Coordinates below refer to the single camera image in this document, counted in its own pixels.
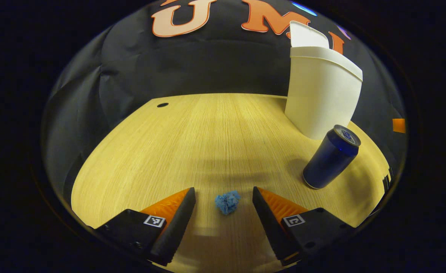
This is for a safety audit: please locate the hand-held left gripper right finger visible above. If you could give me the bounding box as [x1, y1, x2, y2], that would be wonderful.
[252, 186, 356, 267]

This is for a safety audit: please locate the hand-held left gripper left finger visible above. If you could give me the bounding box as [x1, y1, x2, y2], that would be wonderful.
[94, 187, 197, 267]

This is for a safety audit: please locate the blue paper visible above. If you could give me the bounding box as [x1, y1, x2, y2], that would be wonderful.
[214, 190, 241, 216]

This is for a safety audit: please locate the blue pop can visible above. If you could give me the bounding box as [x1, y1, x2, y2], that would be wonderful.
[303, 125, 361, 189]

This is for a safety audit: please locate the white desktop garbage bin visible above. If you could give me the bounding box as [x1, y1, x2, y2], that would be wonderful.
[284, 21, 364, 140]

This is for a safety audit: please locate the wooden desktop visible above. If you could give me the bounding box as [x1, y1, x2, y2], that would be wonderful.
[71, 93, 392, 273]

